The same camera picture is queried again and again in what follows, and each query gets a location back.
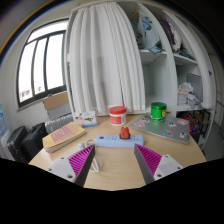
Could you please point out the yellow pink paperback book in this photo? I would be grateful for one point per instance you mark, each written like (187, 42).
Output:
(63, 135)

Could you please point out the white jar with red lid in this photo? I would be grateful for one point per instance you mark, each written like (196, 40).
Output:
(118, 116)

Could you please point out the silver laptop with stickers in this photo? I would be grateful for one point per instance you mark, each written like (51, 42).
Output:
(156, 129)

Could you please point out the white curtain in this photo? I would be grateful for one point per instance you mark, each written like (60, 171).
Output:
(103, 60)

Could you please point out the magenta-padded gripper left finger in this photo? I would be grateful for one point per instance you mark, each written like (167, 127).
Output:
(65, 166)

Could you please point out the black metal rack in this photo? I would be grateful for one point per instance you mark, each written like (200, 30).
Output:
(204, 121)

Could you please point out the orange-red charger block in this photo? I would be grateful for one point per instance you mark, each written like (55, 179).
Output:
(124, 133)

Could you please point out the small white printed box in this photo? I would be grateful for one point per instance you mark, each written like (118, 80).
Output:
(88, 119)

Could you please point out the colourful patterned bag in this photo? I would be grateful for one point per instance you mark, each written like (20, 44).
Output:
(191, 123)

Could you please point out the dark-framed window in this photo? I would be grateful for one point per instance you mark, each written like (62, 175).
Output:
(40, 63)

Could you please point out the blue water bottle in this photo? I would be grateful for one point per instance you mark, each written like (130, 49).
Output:
(2, 121)

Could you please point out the green metal tin can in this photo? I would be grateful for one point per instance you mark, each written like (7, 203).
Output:
(158, 111)

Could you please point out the white radiator heater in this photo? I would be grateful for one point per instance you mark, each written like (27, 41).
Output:
(60, 121)

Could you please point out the light blue power strip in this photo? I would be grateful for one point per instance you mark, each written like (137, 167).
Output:
(106, 141)

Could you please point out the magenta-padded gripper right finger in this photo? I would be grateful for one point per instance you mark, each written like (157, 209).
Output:
(163, 164)

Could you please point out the black bag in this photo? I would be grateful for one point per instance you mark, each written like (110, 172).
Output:
(33, 140)
(15, 141)

